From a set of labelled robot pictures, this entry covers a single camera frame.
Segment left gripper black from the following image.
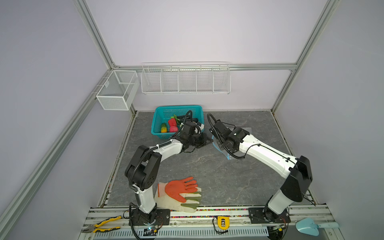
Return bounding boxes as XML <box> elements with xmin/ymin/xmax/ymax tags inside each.
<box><xmin>188</xmin><ymin>132</ymin><xmax>214</xmax><ymax>148</ymax></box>

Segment clear zip top bag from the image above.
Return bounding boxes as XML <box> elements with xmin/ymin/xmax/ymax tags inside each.
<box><xmin>210</xmin><ymin>127</ymin><xmax>251</xmax><ymax>160</ymax></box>

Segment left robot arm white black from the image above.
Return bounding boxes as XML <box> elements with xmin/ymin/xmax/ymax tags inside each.
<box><xmin>125</xmin><ymin>110</ymin><xmax>212</xmax><ymax>224</ymax></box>

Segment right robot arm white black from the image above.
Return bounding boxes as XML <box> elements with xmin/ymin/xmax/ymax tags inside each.
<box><xmin>207</xmin><ymin>113</ymin><xmax>313</xmax><ymax>223</ymax></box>

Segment red toy strawberry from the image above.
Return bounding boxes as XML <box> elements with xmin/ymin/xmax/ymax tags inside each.
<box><xmin>168</xmin><ymin>118</ymin><xmax>178</xmax><ymax>127</ymax></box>

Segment green striped work glove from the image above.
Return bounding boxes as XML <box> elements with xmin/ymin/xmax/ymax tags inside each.
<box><xmin>155</xmin><ymin>186</ymin><xmax>202</xmax><ymax>213</ymax></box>

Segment yellow tape measure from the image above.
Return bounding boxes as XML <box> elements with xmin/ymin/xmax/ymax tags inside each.
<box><xmin>212</xmin><ymin>216</ymin><xmax>230</xmax><ymax>235</ymax></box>

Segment white mesh box basket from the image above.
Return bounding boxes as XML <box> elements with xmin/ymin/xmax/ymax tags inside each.
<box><xmin>96</xmin><ymin>70</ymin><xmax>140</xmax><ymax>111</ymax></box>

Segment teal plastic scoop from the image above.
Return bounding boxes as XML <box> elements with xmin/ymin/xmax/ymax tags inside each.
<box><xmin>295</xmin><ymin>218</ymin><xmax>339</xmax><ymax>237</ymax></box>

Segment yellow black pliers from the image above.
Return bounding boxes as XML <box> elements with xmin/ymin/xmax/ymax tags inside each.
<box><xmin>81</xmin><ymin>216</ymin><xmax>122</xmax><ymax>233</ymax></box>

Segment white wire shelf basket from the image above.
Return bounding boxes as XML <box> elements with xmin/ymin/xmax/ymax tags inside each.
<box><xmin>141</xmin><ymin>62</ymin><xmax>232</xmax><ymax>95</ymax></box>

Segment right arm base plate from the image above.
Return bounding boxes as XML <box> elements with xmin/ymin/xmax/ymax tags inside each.
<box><xmin>248</xmin><ymin>207</ymin><xmax>291</xmax><ymax>224</ymax></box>

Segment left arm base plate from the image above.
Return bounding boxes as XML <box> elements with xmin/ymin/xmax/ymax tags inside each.
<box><xmin>130</xmin><ymin>208</ymin><xmax>171</xmax><ymax>226</ymax></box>

